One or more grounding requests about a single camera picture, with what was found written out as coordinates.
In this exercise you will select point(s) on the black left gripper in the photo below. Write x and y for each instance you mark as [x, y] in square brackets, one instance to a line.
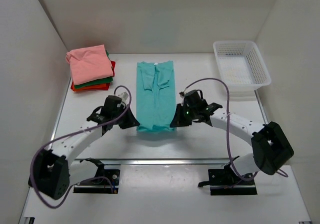
[131, 122]

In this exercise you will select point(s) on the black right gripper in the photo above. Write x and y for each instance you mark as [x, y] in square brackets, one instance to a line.
[178, 121]

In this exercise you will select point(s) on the teal t shirt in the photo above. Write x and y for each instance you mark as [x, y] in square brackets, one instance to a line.
[155, 96]

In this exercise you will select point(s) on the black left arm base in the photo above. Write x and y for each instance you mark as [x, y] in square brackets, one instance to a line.
[97, 177]

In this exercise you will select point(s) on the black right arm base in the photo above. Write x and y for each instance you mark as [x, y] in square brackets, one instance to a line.
[223, 181]

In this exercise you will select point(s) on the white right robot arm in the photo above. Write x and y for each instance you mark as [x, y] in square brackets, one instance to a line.
[270, 146]

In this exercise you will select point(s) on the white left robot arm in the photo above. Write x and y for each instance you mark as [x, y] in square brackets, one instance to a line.
[54, 171]

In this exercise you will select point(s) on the red folded t shirt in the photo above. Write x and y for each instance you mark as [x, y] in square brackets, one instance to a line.
[113, 67]

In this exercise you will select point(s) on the orange folded t shirt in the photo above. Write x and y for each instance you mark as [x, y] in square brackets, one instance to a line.
[104, 86]

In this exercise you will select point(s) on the green folded t shirt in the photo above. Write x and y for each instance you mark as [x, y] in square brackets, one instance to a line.
[100, 80]

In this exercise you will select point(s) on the pink folded t shirt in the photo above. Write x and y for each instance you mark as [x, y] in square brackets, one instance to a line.
[89, 64]

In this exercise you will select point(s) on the white plastic basket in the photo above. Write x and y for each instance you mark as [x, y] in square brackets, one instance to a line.
[241, 65]

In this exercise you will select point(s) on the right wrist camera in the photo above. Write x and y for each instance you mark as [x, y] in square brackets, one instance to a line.
[182, 95]

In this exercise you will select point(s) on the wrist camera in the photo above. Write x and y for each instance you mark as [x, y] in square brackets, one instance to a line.
[182, 95]
[124, 96]

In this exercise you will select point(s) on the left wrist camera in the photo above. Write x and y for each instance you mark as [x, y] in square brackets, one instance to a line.
[124, 96]

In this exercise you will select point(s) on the aluminium table rail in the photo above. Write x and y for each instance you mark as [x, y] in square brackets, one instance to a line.
[166, 161]

